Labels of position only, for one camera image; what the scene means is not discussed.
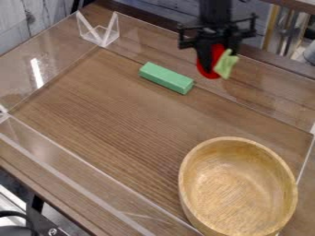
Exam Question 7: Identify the clear acrylic corner bracket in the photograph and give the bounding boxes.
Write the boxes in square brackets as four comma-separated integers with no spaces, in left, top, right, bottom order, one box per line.
[75,11,119,48]

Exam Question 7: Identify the black cable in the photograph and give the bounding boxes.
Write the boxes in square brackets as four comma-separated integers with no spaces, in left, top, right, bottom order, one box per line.
[0,210,39,236]

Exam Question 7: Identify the red plush strawberry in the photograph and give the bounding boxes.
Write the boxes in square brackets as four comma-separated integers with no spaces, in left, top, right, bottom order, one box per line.
[197,43,240,79]

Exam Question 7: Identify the wooden chair frame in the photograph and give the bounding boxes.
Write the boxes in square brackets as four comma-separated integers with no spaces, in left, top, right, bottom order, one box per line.
[262,0,315,57]

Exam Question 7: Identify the green rectangular block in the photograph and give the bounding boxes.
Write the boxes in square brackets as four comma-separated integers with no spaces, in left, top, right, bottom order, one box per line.
[139,62,195,95]

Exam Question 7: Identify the round wooden bowl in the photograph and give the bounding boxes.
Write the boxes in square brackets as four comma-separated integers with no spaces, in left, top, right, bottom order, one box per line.
[179,136,298,236]

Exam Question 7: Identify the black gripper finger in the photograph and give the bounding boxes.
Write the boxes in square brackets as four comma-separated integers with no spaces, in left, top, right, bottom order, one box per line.
[195,39,213,74]
[229,37,244,55]

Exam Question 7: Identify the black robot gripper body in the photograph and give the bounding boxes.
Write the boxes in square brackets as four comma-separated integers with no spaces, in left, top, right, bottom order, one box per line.
[178,0,260,49]

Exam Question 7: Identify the clear acrylic tray walls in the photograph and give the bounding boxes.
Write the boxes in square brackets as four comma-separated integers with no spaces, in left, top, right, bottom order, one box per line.
[0,6,315,236]

